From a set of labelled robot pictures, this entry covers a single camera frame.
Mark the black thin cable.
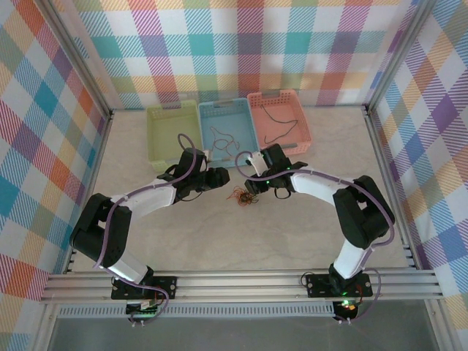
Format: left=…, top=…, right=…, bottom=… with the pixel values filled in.
left=233, top=188, right=260, bottom=205

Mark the red-brown thin cable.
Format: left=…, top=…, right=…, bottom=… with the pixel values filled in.
left=209, top=126, right=241, bottom=159

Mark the dark green thin cable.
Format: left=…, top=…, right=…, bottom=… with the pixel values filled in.
left=260, top=105, right=299, bottom=145

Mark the green plastic basket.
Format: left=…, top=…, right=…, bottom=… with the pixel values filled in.
left=146, top=100, right=205, bottom=173

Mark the blue plastic basket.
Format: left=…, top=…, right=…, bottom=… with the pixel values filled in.
left=197, top=97, right=261, bottom=169

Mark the pink plastic basket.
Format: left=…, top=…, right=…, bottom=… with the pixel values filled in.
left=246, top=89, right=314, bottom=156

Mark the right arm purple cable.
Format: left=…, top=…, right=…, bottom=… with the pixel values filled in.
left=235, top=151, right=396, bottom=325

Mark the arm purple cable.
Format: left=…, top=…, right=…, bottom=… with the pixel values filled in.
left=94, top=133, right=210, bottom=326
left=235, top=151, right=396, bottom=325

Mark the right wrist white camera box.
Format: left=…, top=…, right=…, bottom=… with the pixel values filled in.
left=248, top=151, right=266, bottom=177

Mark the aluminium mounting rail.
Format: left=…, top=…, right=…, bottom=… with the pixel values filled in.
left=39, top=269, right=445, bottom=303

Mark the left aluminium side rail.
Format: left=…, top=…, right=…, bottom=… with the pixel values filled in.
left=64, top=109, right=115, bottom=273

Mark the aluminium side rail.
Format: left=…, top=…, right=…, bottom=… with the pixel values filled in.
left=363, top=105, right=418, bottom=270
left=64, top=109, right=115, bottom=273

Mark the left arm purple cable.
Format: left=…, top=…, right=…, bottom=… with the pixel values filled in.
left=94, top=133, right=210, bottom=326

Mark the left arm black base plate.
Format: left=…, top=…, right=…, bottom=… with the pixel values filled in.
left=111, top=276, right=178, bottom=301

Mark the right aluminium side rail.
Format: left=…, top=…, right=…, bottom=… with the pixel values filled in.
left=363, top=105, right=418, bottom=270

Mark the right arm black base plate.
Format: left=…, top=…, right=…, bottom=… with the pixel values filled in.
left=306, top=273, right=374, bottom=298

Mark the grey slotted cable duct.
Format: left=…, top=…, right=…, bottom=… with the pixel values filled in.
left=58, top=305, right=337, bottom=318

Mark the right aluminium frame post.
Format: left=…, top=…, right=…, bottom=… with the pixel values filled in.
left=365, top=0, right=439, bottom=110

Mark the aluminium frame post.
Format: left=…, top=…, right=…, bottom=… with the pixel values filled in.
left=365, top=0, right=439, bottom=110
left=39, top=0, right=114, bottom=116

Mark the left aluminium frame post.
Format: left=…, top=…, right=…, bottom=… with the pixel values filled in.
left=39, top=0, right=114, bottom=116

